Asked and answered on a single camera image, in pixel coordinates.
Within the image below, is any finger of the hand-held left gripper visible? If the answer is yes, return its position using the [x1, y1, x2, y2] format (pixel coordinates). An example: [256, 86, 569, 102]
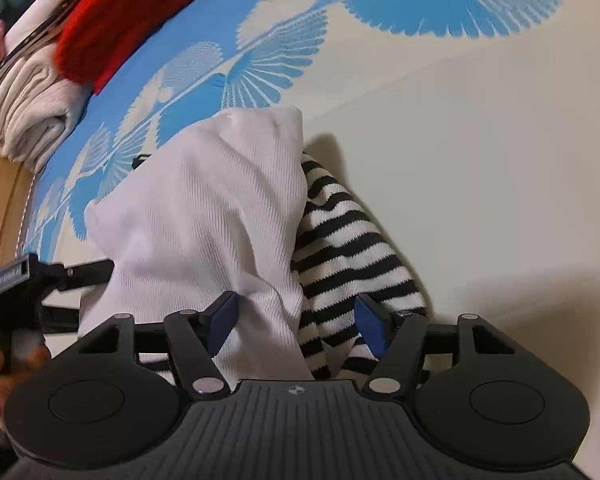
[54, 259, 116, 287]
[41, 306, 82, 332]

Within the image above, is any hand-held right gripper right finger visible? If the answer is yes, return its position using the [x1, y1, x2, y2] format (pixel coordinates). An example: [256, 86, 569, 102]
[355, 294, 519, 395]

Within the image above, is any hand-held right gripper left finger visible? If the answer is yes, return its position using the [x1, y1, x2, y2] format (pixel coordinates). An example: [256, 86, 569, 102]
[77, 290, 241, 397]

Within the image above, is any black white striped shirt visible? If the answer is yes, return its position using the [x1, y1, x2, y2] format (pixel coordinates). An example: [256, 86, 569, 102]
[77, 105, 429, 382]

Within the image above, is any person's left hand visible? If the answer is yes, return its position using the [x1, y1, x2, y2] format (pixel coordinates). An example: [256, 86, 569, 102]
[0, 344, 52, 442]

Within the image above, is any beige folded knit sweater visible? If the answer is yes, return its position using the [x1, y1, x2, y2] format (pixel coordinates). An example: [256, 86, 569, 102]
[0, 57, 95, 174]

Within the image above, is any blue white patterned bed sheet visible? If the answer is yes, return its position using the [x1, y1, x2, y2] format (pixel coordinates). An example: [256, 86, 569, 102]
[17, 0, 600, 480]

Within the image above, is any red knit sweater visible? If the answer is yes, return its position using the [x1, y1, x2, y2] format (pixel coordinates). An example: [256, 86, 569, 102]
[55, 0, 234, 97]

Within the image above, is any white folded garment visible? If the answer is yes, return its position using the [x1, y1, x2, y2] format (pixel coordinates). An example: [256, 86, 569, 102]
[3, 0, 102, 57]

